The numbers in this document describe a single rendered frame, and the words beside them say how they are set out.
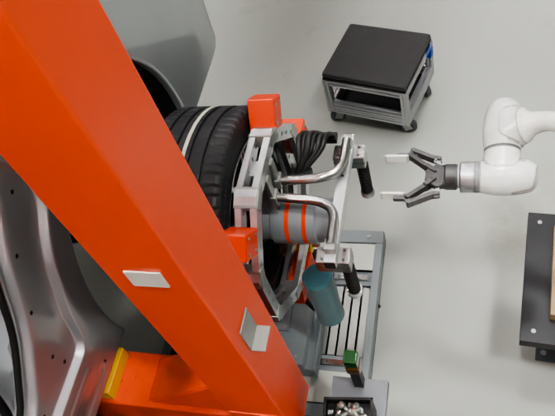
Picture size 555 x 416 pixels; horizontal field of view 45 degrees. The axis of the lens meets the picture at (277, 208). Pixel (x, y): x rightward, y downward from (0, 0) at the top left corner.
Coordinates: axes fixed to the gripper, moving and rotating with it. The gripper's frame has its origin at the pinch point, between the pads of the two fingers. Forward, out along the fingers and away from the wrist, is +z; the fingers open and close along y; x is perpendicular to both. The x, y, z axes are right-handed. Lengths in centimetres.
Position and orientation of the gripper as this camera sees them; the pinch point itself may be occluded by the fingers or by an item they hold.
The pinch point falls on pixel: (386, 177)
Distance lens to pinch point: 198.6
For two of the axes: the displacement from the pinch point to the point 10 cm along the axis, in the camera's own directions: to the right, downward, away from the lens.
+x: -2.3, -5.7, -7.9
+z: -9.6, -0.2, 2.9
